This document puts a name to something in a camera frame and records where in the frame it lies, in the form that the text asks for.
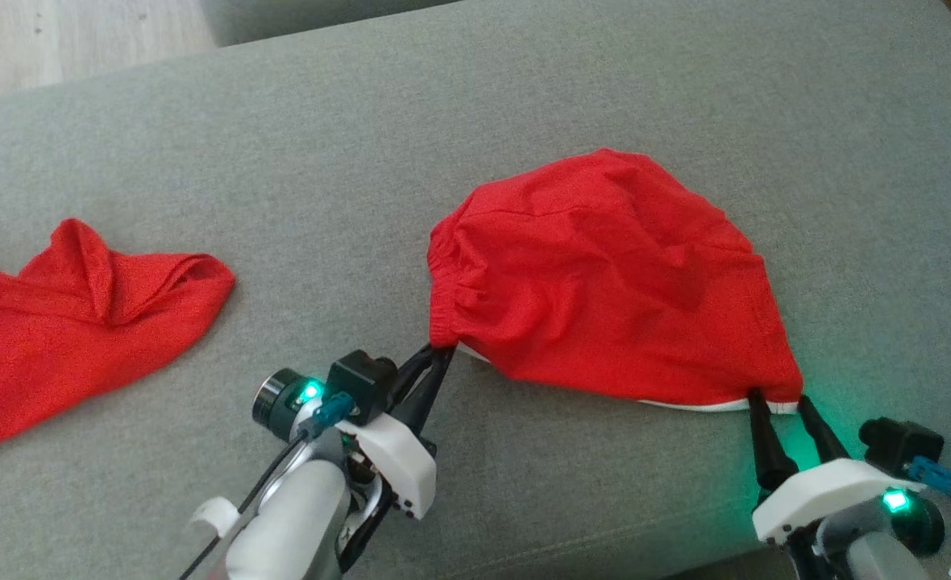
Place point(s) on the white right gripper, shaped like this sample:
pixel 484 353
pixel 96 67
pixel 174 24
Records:
pixel 822 495

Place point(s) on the red shorts white trim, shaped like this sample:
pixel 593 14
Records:
pixel 604 274

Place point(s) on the red basketball jersey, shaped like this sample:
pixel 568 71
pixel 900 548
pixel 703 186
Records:
pixel 64 346

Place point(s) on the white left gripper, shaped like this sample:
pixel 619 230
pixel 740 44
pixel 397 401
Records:
pixel 399 471

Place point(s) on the large grey sofa ottoman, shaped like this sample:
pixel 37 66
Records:
pixel 524 97

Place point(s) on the long grey sofa seat cushion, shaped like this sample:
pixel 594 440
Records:
pixel 298 16

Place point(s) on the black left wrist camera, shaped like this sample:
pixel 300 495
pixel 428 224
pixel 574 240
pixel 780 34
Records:
pixel 360 385

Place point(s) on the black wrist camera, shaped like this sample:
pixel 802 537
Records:
pixel 903 445
pixel 360 385

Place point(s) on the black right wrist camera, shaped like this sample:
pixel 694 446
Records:
pixel 903 445

